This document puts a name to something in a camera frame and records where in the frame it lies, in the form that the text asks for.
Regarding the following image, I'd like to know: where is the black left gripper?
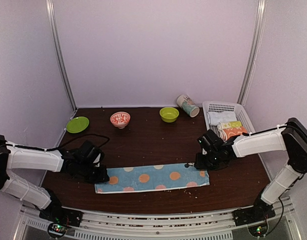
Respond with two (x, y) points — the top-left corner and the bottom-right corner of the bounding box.
(78, 160), (109, 184)

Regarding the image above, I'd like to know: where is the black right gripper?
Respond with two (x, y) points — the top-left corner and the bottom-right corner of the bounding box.
(194, 150), (221, 170)

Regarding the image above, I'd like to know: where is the orange bunny towel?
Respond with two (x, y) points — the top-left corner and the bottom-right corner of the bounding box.
(219, 126), (247, 141)

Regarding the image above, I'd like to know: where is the white perforated plastic basket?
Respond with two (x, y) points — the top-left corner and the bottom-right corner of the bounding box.
(202, 101), (255, 136)

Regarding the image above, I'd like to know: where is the blue mickey dotted towel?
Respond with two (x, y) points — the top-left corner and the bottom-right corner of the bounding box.
(94, 163), (210, 195)

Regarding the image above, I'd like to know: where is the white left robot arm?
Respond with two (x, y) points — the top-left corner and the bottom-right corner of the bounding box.
(0, 135), (110, 222)

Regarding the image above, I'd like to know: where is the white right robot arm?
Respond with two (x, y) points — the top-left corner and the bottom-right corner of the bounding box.
(194, 117), (307, 221)

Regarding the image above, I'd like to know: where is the rolled green yellow towel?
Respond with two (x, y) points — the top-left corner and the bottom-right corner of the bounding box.
(217, 121), (243, 131)

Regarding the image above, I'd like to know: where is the light blue folded towel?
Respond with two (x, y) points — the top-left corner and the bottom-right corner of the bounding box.
(207, 111), (237, 126)

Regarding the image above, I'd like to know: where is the green plastic plate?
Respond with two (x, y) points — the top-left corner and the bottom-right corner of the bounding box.
(66, 116), (90, 134)

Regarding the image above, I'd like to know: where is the red patterned ceramic bowl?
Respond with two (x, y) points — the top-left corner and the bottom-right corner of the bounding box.
(110, 111), (131, 129)

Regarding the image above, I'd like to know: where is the tall illustrated ceramic cup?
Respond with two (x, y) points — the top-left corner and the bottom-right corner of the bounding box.
(176, 94), (200, 118)

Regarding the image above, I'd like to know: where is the green plastic bowl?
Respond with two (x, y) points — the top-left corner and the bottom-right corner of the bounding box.
(159, 107), (179, 123)

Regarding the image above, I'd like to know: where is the left circuit board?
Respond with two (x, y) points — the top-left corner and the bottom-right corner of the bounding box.
(47, 223), (68, 239)

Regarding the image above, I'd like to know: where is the circuit board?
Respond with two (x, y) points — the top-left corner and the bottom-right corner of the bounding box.
(47, 223), (68, 239)
(247, 222), (269, 238)

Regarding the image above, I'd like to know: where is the right circuit board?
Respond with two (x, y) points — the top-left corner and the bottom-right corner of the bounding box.
(247, 222), (269, 238)

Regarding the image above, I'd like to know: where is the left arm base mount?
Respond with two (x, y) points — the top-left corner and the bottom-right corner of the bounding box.
(37, 191), (83, 227)

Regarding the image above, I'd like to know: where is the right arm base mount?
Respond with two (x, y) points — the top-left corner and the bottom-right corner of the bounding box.
(232, 195), (276, 226)

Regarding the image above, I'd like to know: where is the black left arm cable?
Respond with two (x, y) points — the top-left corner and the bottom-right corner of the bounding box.
(3, 134), (111, 153)

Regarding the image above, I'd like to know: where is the front aluminium rail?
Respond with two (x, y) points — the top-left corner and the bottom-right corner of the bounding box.
(13, 197), (302, 240)

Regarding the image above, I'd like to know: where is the right aluminium frame post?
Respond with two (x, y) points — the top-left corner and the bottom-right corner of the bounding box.
(237, 0), (268, 106)

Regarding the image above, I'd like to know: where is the aluminium frame post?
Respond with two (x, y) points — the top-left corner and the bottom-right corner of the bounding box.
(45, 0), (78, 111)
(237, 0), (268, 106)

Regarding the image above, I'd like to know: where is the left aluminium frame post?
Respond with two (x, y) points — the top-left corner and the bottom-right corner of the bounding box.
(45, 0), (78, 111)

